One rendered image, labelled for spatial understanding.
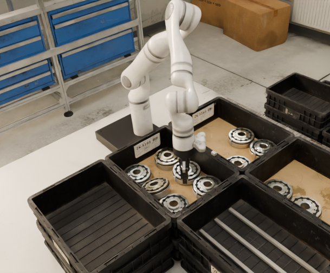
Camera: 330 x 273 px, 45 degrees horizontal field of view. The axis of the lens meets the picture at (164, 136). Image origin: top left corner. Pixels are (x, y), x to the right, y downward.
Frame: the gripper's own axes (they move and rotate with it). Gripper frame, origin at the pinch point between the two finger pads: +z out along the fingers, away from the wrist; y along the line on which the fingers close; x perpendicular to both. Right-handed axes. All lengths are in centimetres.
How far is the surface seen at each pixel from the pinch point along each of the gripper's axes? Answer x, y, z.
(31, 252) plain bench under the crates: -55, 23, 16
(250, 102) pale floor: 47, -182, 87
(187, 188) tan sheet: 0.9, 3.6, 3.3
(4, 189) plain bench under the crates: -78, -9, 16
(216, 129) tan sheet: 12.3, -32.1, 3.4
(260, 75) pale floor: 61, -229, 87
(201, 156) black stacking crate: 6.0, -5.6, -4.0
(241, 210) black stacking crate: 19.2, 13.9, 3.4
